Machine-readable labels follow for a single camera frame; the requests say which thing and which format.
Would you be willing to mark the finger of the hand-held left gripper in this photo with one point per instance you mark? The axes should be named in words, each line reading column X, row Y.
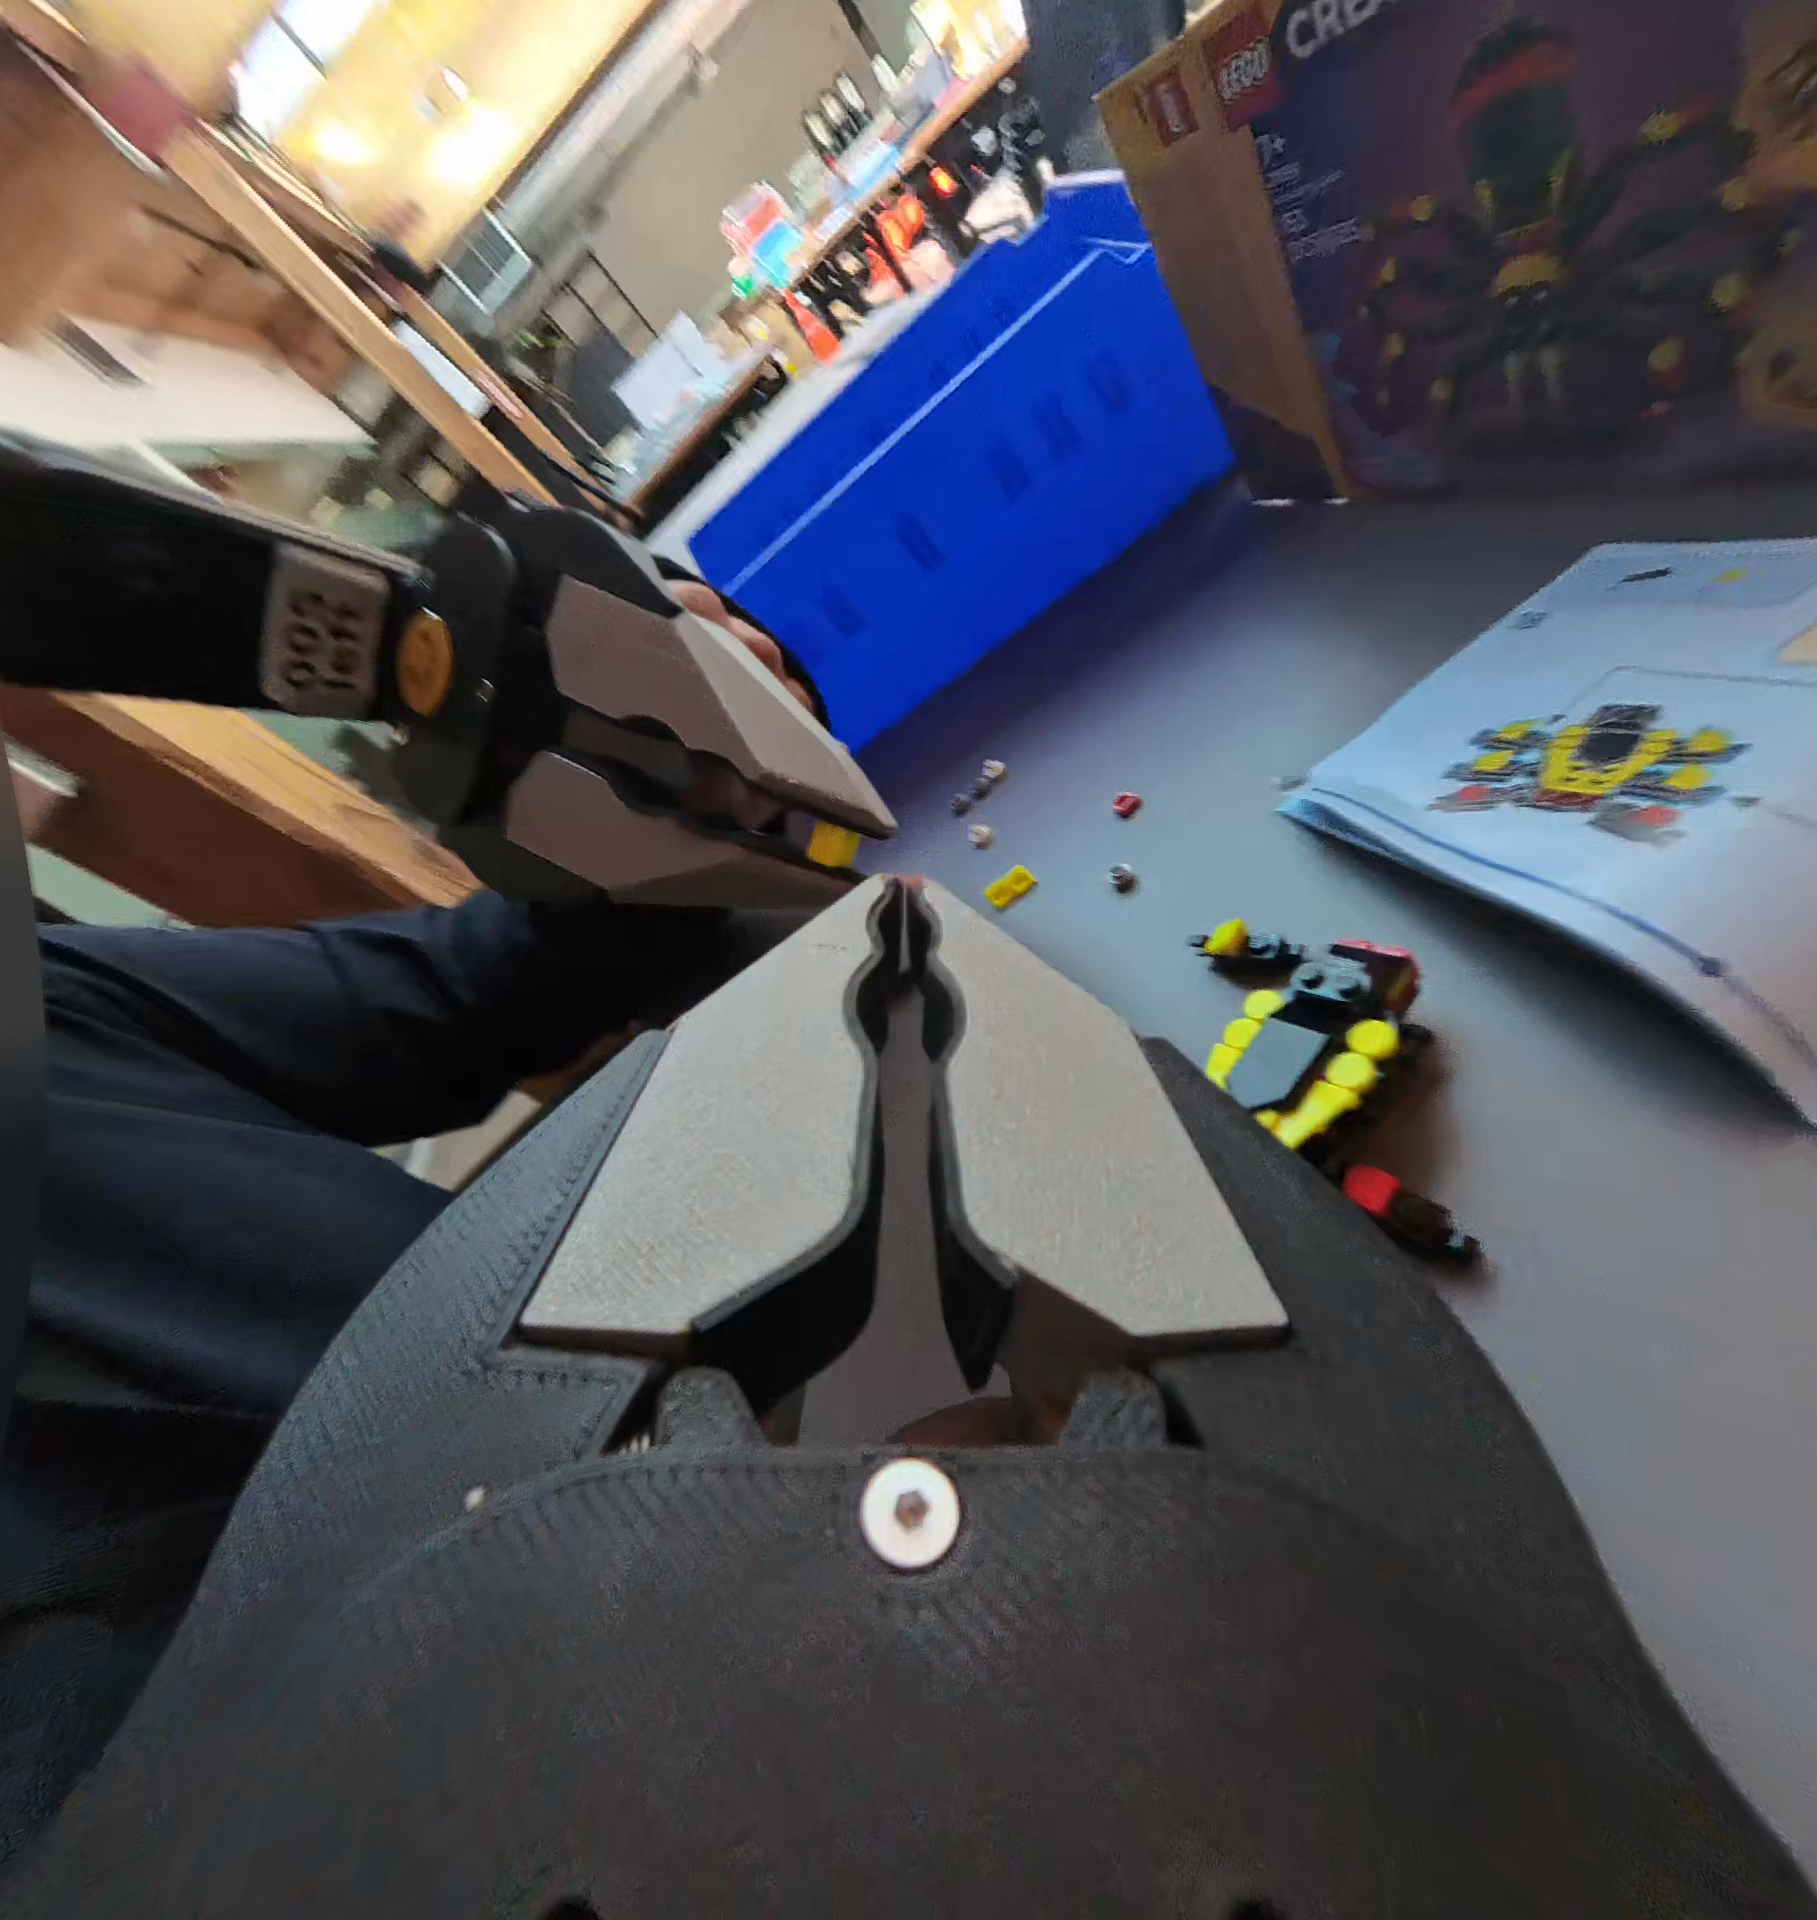
column 698, row 690
column 623, row 841

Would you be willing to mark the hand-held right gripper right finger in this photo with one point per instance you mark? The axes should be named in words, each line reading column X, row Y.
column 1104, row 1155

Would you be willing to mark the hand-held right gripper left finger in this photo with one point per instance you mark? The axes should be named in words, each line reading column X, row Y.
column 730, row 1155

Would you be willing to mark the small yellow lego piece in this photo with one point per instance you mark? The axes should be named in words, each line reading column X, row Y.
column 834, row 845

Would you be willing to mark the black yellow lego model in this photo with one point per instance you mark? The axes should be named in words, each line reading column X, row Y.
column 1298, row 1050

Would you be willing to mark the black and yellow lego piece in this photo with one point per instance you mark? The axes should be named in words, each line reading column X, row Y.
column 1246, row 945

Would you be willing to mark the flat yellow lego piece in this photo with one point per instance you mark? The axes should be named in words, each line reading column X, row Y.
column 1009, row 889

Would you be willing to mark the red and black lego piece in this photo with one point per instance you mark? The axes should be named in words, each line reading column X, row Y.
column 1404, row 1208

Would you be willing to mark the lego instruction booklet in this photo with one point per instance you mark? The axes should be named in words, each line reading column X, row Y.
column 1599, row 841

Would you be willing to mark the cardboard lego set box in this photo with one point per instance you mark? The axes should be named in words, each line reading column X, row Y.
column 1522, row 270

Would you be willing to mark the person's left hand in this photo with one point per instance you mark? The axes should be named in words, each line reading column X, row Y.
column 744, row 626

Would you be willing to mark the wooden bench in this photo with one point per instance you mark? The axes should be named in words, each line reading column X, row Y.
column 247, row 810

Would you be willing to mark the long wooden counter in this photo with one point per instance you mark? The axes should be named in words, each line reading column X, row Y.
column 338, row 300

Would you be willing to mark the blue plastic bin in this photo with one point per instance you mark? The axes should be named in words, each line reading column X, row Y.
column 968, row 450

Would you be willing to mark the person's navy trousers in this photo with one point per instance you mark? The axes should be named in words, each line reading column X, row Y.
column 247, row 1200

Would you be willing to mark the background shelf of goods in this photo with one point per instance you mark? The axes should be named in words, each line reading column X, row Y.
column 879, row 225

